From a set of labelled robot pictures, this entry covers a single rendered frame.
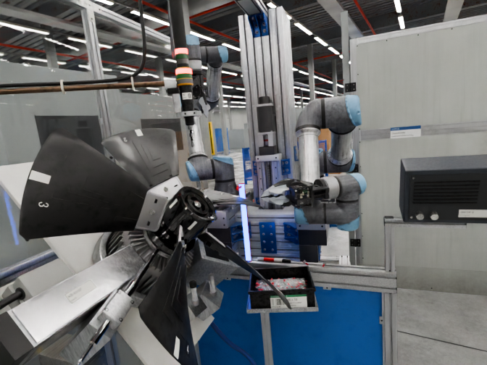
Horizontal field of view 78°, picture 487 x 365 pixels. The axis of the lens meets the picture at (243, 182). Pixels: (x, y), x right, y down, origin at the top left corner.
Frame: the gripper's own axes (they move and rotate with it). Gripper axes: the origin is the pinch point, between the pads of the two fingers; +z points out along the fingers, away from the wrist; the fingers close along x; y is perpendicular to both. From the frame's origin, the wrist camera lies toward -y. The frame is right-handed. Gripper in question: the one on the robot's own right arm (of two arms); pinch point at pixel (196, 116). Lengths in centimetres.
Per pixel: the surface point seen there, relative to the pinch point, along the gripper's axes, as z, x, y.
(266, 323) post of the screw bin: 76, -37, -34
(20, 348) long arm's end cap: 38, -19, -100
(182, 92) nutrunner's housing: -3, -25, -52
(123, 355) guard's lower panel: 115, 45, -22
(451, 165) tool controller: 24, -95, -19
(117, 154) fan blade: 12, -3, -56
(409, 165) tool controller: 24, -84, -18
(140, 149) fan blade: 11, -8, -52
